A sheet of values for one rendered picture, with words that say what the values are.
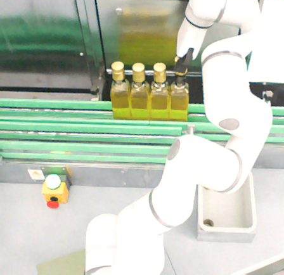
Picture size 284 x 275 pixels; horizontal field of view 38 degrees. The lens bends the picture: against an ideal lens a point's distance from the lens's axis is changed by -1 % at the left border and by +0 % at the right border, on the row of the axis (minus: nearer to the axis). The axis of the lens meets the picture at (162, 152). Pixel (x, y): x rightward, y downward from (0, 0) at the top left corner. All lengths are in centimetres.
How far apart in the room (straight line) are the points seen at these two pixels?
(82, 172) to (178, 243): 38
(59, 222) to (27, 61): 54
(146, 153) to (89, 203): 28
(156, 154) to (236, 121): 55
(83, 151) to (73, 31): 37
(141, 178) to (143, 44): 42
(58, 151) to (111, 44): 36
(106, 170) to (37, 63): 43
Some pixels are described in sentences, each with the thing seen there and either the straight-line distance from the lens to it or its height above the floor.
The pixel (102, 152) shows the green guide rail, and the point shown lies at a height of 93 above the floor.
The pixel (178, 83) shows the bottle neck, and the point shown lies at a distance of 120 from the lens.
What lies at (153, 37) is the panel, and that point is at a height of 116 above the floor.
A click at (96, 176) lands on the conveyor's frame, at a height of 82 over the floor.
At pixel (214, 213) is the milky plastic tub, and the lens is 136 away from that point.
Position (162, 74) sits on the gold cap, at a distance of 118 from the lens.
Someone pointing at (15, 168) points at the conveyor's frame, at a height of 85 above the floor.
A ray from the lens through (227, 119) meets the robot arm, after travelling 75.
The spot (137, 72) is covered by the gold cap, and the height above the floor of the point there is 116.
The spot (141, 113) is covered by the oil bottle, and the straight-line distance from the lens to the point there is 128.
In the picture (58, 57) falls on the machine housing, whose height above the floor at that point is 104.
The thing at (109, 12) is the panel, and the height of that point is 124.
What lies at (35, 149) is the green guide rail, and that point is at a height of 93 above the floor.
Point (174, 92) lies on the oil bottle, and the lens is 121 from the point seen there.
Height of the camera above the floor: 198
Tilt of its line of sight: 56 degrees down
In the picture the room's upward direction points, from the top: straight up
